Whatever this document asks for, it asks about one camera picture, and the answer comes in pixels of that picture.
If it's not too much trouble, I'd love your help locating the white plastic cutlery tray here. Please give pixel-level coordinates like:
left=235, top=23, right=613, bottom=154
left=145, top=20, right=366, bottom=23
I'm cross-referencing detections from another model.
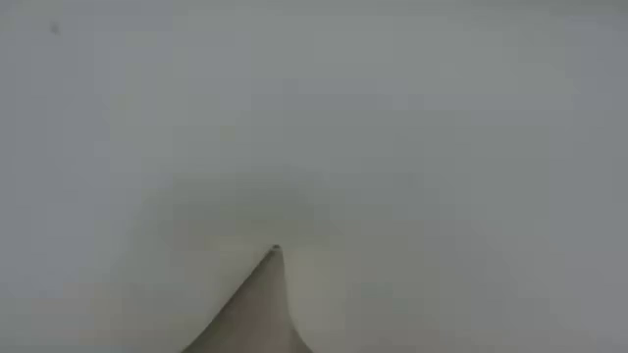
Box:
left=0, top=0, right=628, bottom=353

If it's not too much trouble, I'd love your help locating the tan pointed wedge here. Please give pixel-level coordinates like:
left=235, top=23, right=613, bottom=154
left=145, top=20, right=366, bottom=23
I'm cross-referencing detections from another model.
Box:
left=181, top=243, right=315, bottom=353

